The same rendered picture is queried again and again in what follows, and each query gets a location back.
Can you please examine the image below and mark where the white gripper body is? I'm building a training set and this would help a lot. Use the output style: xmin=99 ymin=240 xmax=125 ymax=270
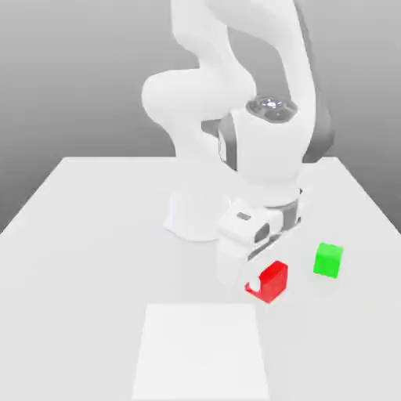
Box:
xmin=215 ymin=233 xmax=284 ymax=288

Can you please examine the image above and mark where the small green cube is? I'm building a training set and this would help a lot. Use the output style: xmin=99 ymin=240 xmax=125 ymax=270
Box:
xmin=312 ymin=241 xmax=345 ymax=280

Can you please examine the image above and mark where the small red cube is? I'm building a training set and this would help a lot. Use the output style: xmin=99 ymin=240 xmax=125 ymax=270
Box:
xmin=244 ymin=260 xmax=289 ymax=305

